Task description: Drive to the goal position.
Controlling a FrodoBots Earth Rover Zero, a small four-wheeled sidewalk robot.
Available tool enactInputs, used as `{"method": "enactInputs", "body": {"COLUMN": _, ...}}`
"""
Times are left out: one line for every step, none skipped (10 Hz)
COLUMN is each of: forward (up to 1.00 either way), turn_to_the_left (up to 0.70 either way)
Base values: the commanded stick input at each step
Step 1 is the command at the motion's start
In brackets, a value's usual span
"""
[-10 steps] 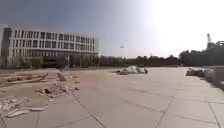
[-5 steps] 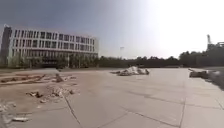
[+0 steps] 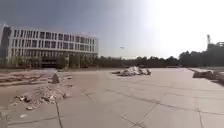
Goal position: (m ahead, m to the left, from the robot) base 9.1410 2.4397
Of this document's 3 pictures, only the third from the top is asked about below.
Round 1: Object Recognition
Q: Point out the distant line of trees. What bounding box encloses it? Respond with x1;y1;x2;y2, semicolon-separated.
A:
96;42;224;69

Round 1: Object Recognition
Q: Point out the tower crane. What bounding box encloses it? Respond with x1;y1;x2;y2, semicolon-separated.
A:
206;34;212;51

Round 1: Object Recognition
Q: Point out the grey stone slab plaza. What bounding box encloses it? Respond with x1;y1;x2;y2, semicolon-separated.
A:
0;67;224;128

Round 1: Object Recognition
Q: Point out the pile of rubble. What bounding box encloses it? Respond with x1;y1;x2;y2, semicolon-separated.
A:
192;69;224;84
111;65;152;77

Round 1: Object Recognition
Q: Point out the long white windowed building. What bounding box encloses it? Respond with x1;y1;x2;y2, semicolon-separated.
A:
0;23;100;68

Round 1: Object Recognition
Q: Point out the stone block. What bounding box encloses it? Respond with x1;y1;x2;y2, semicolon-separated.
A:
51;72;62;85

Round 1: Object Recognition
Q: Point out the broken stone debris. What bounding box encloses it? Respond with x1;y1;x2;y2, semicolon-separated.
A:
13;84;72;112

